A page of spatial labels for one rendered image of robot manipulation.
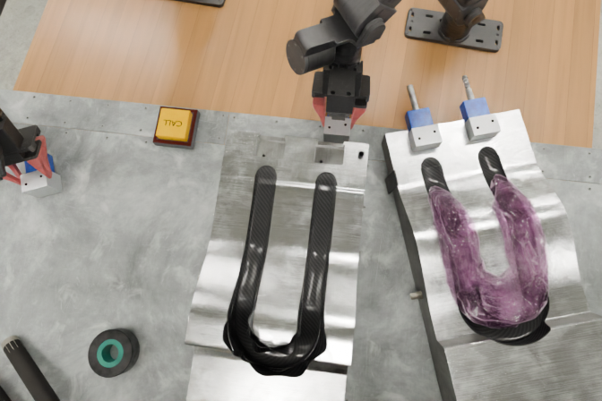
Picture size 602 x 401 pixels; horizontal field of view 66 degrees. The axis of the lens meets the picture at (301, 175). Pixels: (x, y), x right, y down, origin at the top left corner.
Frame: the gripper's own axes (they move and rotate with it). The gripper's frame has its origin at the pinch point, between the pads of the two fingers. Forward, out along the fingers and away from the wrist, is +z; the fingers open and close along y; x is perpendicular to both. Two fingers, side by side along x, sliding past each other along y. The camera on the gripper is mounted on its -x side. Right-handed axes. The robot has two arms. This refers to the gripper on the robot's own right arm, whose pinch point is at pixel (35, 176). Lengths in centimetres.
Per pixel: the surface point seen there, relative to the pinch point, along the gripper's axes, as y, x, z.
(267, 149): 44.5, -7.5, 2.3
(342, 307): 49, -37, 12
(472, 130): 81, -15, 4
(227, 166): 36.9, -10.6, 0.9
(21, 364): -6.8, -28.6, 16.8
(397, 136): 69, -11, 5
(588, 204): 100, -27, 20
